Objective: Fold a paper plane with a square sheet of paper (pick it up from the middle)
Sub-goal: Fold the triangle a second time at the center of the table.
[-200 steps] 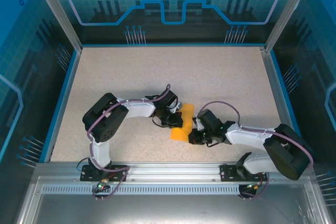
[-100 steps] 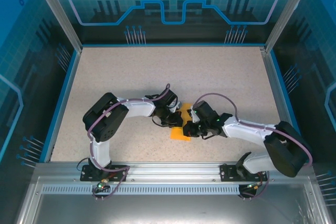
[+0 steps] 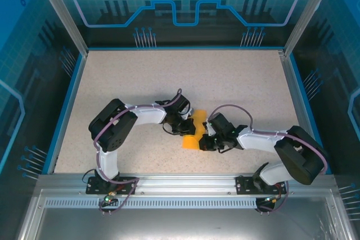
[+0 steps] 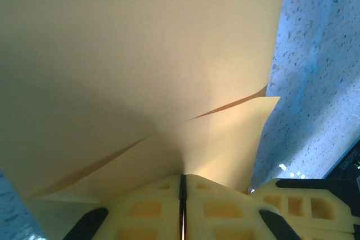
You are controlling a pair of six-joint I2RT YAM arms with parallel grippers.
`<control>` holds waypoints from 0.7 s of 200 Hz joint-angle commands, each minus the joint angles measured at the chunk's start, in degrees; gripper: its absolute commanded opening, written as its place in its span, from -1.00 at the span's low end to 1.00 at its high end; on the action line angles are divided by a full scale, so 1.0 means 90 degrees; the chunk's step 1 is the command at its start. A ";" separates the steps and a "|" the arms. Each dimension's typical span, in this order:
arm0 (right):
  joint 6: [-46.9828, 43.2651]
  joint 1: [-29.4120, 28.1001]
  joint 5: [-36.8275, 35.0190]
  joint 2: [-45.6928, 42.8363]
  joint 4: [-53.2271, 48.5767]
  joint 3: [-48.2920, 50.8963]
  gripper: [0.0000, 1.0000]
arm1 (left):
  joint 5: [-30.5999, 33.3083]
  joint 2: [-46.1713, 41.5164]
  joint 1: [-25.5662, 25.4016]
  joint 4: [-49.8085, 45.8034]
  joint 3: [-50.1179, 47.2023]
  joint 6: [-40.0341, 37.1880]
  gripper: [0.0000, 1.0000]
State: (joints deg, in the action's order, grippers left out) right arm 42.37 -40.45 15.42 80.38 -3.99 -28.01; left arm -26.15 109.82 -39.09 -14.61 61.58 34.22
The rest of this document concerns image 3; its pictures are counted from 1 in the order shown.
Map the orange square paper sheet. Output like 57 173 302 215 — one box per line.
181 109 209 150

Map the grey sheet metal tray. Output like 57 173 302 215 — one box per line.
16 188 360 240

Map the blue table edge strip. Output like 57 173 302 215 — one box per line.
42 53 88 175
289 53 332 175

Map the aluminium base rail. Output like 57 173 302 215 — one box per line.
38 173 335 196

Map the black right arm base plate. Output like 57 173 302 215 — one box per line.
235 174 287 195

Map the slotted grey cable duct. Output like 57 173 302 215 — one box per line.
44 198 330 209

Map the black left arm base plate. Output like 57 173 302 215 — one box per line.
85 176 137 195

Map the cable connector with green light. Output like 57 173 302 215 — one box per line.
264 194 282 205
102 191 118 205

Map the aluminium side rail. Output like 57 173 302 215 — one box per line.
279 49 324 174

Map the thin black base wire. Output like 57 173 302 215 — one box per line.
82 169 97 185

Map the aluminium frame post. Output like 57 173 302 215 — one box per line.
283 0 340 57
30 0 89 57

